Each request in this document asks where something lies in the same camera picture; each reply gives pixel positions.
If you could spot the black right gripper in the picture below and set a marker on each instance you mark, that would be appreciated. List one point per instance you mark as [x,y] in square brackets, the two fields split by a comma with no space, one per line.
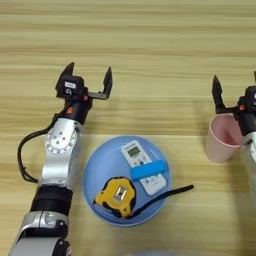
[246,115]

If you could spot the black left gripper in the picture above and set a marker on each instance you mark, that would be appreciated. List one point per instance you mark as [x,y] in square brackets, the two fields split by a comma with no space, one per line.
[77,108]

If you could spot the pink plastic cup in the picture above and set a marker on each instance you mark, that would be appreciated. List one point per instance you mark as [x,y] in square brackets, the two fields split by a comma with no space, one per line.
[221,143]

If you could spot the blue rectangular block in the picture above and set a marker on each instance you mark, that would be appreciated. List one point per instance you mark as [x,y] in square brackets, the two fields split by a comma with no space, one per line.
[148,170]

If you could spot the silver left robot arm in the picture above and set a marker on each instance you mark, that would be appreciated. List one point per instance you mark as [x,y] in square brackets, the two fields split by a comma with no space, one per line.
[61,156]

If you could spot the right gripper small black box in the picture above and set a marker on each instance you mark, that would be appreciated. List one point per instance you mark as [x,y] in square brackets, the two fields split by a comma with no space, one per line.
[251,93]

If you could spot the gripper small black box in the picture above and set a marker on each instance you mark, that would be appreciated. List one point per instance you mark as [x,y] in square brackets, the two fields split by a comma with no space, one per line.
[70,85]
[251,93]

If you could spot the left gripper small black box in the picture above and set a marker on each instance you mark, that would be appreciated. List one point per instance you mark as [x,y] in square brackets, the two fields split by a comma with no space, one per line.
[70,85]

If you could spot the white remote control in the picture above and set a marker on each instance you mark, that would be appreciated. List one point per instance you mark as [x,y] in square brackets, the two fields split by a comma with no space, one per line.
[135,152]

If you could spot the blue round plate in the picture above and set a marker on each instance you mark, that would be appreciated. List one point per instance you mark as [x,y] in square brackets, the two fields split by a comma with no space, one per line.
[103,166]

